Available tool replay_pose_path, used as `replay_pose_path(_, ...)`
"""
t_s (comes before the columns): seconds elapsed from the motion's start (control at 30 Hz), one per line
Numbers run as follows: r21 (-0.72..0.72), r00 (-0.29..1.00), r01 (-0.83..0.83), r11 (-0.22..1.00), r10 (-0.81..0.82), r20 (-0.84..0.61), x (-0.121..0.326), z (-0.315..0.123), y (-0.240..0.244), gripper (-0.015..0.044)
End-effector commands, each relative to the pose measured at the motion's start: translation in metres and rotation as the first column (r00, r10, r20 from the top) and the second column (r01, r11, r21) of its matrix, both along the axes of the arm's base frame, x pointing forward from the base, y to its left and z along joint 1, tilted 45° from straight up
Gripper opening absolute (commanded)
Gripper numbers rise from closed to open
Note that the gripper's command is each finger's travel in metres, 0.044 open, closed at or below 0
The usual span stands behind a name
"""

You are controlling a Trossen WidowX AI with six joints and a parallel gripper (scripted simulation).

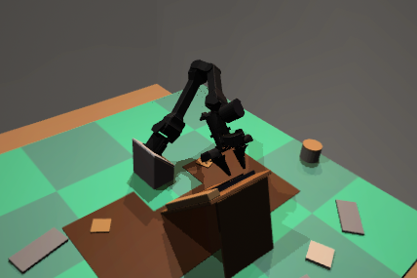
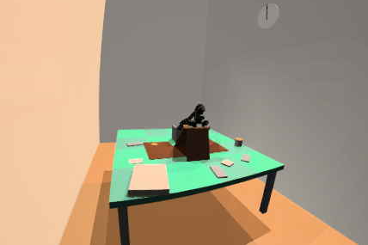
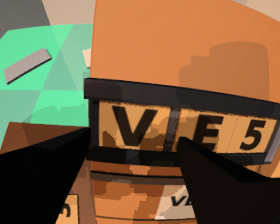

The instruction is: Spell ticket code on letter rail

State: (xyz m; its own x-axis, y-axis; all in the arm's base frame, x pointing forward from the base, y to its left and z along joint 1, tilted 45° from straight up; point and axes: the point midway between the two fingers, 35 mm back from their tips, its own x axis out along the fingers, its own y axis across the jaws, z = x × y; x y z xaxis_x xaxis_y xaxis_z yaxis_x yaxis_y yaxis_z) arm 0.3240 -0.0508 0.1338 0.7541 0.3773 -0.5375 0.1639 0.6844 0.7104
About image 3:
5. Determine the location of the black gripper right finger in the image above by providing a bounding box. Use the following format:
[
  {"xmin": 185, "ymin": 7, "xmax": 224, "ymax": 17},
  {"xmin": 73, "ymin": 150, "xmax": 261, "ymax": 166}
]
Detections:
[{"xmin": 176, "ymin": 136, "xmax": 280, "ymax": 224}]

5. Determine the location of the grey flat bar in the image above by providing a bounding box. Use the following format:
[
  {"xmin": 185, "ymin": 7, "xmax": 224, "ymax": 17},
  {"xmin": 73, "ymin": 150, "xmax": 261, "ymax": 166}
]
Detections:
[{"xmin": 3, "ymin": 48, "xmax": 51, "ymax": 85}]

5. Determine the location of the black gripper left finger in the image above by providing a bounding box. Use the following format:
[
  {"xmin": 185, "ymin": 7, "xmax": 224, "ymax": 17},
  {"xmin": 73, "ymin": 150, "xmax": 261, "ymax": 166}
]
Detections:
[{"xmin": 0, "ymin": 127, "xmax": 91, "ymax": 224}]

